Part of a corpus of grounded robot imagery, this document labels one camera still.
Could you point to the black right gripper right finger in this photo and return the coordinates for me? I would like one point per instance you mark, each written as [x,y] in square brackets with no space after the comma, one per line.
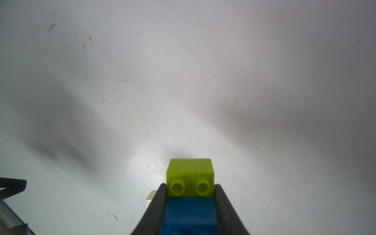
[229,221]

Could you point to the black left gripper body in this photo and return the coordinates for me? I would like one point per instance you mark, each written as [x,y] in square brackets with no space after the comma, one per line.
[11,224]

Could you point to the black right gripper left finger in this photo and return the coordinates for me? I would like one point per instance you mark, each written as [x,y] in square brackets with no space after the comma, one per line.
[150,223]

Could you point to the white square lego brick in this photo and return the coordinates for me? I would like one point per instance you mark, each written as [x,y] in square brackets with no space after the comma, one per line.
[150,198]

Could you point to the dark blue square lego brick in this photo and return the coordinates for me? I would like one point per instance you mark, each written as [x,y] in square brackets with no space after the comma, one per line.
[190,216]

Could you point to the green square lego brick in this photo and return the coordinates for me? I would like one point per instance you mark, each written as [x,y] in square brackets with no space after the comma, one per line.
[190,178]

